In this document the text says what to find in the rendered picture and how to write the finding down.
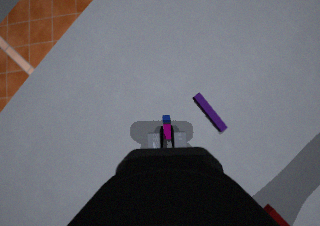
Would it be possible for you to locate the red rod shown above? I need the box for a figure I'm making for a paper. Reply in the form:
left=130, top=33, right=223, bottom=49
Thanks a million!
left=263, top=204, right=290, bottom=226

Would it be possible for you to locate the purple rod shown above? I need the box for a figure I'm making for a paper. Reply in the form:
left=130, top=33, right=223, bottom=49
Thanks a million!
left=193, top=92, right=228, bottom=132

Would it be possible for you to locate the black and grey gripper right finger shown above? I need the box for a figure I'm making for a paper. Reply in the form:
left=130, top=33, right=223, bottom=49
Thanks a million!
left=171, top=125, right=187, bottom=148

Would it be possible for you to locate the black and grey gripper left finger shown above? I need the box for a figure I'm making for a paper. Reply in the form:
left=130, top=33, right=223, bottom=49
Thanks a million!
left=147, top=126, right=163, bottom=148

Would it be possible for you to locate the small magenta block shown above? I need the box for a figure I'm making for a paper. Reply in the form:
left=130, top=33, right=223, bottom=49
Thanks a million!
left=163, top=124, right=171, bottom=139

